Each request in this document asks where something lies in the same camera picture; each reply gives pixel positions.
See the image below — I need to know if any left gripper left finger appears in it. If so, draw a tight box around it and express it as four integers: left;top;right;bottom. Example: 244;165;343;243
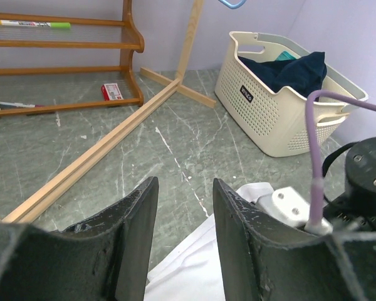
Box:
0;177;159;300

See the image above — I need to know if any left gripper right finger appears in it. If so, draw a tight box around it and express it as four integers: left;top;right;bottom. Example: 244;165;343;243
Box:
213;179;376;300

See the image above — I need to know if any white t shirt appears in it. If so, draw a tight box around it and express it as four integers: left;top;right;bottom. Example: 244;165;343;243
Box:
144;182;275;301

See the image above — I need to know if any navy blue t shirt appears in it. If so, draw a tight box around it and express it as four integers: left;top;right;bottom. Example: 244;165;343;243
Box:
239;51;327;98

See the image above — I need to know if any blue hanger of white shirt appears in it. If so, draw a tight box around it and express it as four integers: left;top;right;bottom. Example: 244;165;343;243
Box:
219;0;246;9

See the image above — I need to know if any teal t shirt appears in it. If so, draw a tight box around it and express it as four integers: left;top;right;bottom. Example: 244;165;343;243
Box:
275;51;296;61

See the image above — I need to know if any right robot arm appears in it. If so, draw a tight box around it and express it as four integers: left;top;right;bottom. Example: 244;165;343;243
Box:
322;137;376;232

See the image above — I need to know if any wooden clothes rack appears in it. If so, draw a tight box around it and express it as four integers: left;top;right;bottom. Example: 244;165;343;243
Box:
0;1;221;222

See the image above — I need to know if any red white small box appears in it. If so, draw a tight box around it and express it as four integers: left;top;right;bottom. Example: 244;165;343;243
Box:
101;83;123;101

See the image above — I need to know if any wooden shoe shelf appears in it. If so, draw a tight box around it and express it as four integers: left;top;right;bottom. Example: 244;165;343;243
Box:
0;1;145;117

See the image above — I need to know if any cream laundry basket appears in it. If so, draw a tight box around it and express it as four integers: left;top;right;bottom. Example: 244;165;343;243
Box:
214;30;370;158

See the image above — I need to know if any pink white pen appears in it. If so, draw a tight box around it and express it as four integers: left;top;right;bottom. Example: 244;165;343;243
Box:
0;102;43;108

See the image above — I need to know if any green white marker pen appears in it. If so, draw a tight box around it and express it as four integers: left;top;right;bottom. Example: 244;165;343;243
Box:
0;19;71;29

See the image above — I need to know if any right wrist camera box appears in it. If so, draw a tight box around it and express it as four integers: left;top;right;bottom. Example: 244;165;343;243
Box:
256;187;333;236

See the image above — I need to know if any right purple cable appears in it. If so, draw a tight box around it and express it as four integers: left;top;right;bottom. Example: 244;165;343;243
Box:
304;90;376;226

